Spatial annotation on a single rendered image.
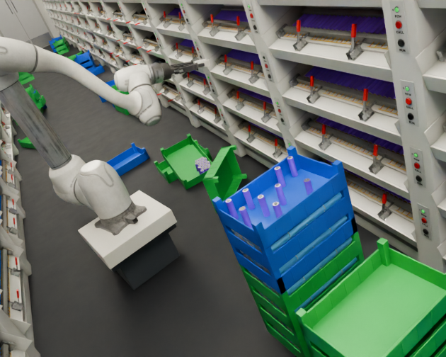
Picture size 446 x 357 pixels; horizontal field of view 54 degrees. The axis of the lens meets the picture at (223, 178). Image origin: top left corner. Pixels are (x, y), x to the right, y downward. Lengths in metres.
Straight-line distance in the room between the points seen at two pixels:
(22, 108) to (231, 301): 1.09
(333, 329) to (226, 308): 0.66
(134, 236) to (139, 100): 0.56
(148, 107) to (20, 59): 0.51
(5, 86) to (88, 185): 0.47
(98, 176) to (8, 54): 0.53
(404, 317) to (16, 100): 1.51
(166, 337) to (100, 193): 0.61
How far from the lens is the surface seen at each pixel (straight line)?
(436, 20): 1.14
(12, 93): 1.87
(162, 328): 1.75
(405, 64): 1.16
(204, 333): 1.65
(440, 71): 1.13
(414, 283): 1.16
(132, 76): 1.97
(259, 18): 1.65
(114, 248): 1.78
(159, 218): 1.81
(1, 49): 1.70
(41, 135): 1.91
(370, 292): 1.15
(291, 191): 1.26
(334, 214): 1.22
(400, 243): 1.68
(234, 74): 2.14
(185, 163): 2.58
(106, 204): 1.83
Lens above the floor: 1.18
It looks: 29 degrees down
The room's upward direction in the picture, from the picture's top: 22 degrees counter-clockwise
